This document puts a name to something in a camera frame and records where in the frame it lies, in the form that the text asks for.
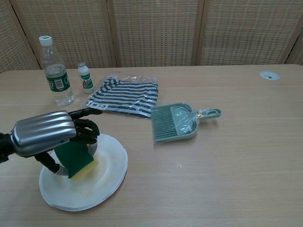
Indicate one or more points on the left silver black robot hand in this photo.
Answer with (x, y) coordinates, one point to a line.
(42, 132)

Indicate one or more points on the green yellow sponge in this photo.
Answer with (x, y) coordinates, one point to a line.
(75, 158)

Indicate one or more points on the white round plate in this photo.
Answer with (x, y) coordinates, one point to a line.
(104, 175)

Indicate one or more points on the clear green-label water bottle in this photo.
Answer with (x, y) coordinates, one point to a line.
(56, 78)

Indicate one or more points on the small white drink bottle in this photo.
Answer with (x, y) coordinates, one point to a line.
(85, 79)

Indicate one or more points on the striped shirt in plastic bag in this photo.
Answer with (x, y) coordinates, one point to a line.
(125, 95)

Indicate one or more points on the green dustpan and brush set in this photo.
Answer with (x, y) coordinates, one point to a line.
(172, 124)

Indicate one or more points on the woven bamboo folding screen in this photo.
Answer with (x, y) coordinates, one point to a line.
(154, 30)

